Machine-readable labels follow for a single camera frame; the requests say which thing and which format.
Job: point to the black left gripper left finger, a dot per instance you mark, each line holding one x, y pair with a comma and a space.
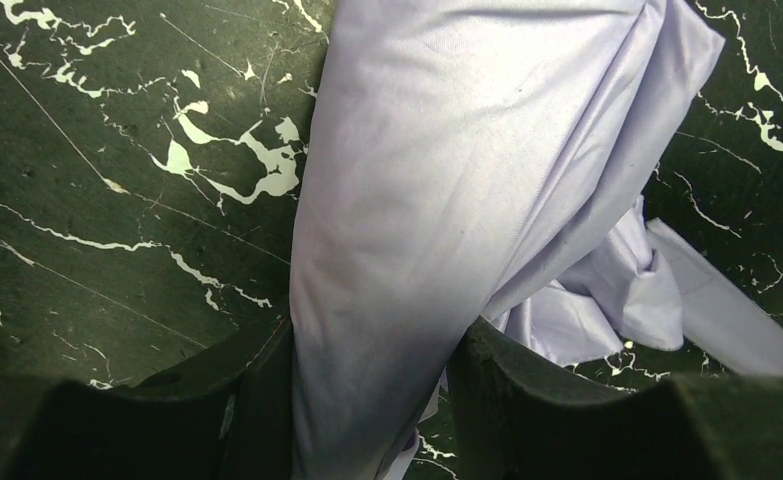
224, 413

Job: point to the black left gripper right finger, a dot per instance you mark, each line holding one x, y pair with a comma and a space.
519, 416

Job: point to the lavender folding umbrella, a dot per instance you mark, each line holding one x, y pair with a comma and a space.
485, 159

